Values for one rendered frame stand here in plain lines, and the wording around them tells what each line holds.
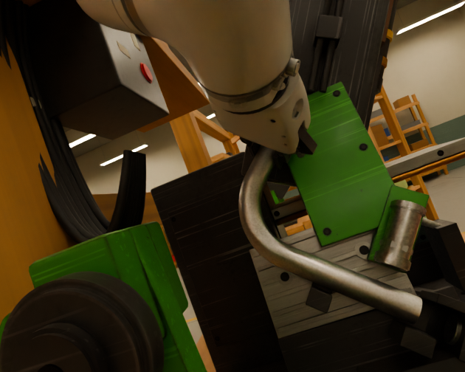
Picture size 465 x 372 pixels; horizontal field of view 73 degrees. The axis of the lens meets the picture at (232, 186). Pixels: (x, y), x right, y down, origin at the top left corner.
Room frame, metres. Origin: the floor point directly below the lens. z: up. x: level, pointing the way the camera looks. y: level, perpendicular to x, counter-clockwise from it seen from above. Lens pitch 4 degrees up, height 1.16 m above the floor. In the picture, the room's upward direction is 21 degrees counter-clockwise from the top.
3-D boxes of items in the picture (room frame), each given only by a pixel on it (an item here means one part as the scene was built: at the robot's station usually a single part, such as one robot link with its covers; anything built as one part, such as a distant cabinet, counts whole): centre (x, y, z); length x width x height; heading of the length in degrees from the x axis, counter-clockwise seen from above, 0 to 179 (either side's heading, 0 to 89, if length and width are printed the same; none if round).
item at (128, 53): (0.47, 0.13, 1.42); 0.17 x 0.12 x 0.15; 171
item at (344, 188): (0.47, -0.15, 1.17); 0.13 x 0.12 x 0.20; 171
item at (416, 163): (0.61, -0.21, 1.11); 0.39 x 0.16 x 0.03; 81
